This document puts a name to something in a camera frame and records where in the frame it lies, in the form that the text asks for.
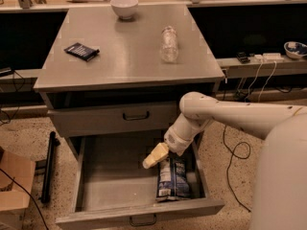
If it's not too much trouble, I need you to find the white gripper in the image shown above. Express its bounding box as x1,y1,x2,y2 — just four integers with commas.
142,126,193,169

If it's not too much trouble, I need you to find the blue chip bag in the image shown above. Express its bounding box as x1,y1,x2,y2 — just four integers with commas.
156,156,191,202

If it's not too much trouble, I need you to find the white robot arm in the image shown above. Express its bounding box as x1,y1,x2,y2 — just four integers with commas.
143,92,307,230

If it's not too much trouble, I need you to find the closed top drawer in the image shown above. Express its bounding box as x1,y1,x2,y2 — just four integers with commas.
48,102,177,137

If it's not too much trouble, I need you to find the open middle drawer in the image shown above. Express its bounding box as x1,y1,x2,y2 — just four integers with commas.
56,130,224,230

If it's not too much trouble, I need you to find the grey drawer cabinet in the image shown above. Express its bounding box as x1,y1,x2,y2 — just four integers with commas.
35,4,224,154

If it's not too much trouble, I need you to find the clear plastic water bottle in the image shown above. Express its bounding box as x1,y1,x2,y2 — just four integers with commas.
160,26,178,63

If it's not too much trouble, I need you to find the black pole on floor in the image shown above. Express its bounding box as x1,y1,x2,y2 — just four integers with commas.
40,131,59,204

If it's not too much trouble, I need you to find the black calculator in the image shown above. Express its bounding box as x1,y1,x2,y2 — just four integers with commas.
64,42,100,61

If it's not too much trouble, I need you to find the black small device on ledge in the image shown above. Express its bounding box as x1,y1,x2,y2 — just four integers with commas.
236,52,250,64

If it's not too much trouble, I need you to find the white power strip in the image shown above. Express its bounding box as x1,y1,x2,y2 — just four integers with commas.
254,53,284,62

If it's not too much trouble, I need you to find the white bowl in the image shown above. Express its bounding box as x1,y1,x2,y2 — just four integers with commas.
110,0,138,19

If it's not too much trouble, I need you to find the cardboard box left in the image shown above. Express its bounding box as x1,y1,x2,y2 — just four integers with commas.
0,149,35,230

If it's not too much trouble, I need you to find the blue patterned bowl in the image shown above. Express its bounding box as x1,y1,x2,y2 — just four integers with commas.
284,41,307,59

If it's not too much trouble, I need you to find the black floor cable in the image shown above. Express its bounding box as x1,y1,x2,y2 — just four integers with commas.
222,125,252,214

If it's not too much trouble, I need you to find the black cable over box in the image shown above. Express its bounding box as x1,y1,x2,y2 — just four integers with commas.
0,167,51,230

